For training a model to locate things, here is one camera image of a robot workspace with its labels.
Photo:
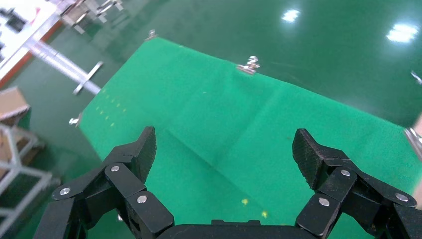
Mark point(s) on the large green tablecloth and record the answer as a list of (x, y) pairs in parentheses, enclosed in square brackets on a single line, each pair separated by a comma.
[(214, 115)]

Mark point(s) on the small brown cardboard box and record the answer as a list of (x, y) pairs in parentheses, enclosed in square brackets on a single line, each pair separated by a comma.
[(11, 102)]

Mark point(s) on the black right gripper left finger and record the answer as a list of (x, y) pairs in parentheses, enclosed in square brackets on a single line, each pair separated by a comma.
[(122, 184)]

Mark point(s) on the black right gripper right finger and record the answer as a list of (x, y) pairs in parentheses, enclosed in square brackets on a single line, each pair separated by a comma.
[(343, 188)]

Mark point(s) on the white floor scrap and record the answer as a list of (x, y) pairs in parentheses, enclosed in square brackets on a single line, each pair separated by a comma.
[(416, 77)]

